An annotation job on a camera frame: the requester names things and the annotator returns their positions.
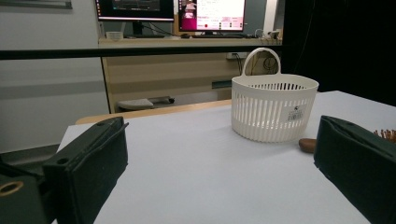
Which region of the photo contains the grey chair base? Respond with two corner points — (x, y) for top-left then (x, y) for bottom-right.
(116, 96), (176, 111)

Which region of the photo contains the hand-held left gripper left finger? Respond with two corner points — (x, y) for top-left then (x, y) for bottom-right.
(41, 116), (130, 224)

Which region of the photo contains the white power strip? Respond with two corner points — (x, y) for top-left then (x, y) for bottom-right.
(226, 51), (250, 60)

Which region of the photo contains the clear plastic cup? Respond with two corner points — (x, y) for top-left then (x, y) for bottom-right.
(106, 31), (124, 41)

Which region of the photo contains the white plastic basket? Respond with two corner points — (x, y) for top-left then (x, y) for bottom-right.
(231, 47), (319, 144)

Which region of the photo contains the light wooden desk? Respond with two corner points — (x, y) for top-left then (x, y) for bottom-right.
(98, 36), (283, 114)

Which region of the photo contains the black keyboard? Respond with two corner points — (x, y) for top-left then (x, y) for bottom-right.
(191, 33), (250, 39)

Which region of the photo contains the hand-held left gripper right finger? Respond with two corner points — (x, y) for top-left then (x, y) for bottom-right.
(313, 115), (396, 224)

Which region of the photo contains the black horizontal frame bar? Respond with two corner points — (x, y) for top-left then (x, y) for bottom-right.
(0, 45), (284, 61)

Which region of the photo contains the computer monitor with bright screen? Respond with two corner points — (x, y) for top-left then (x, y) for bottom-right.
(177, 0), (247, 35)

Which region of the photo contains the black curtain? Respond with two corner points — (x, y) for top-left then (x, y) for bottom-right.
(281, 0), (396, 106)

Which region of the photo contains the computer monitor with dark screen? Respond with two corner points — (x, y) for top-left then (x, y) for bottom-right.
(94, 0), (176, 36)

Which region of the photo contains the white table mat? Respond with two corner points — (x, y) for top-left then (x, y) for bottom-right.
(50, 90), (396, 224)

